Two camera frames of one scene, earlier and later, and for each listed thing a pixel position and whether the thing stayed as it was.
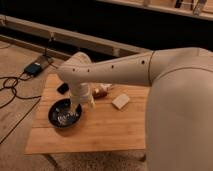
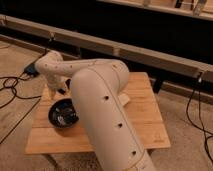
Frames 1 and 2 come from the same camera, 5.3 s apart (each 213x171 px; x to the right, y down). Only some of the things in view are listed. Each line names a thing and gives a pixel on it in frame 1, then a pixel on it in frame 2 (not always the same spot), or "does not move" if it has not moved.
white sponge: x=121 y=100 does not move
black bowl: x=62 y=114 does not move
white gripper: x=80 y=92 → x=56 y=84
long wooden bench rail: x=68 y=38 does not move
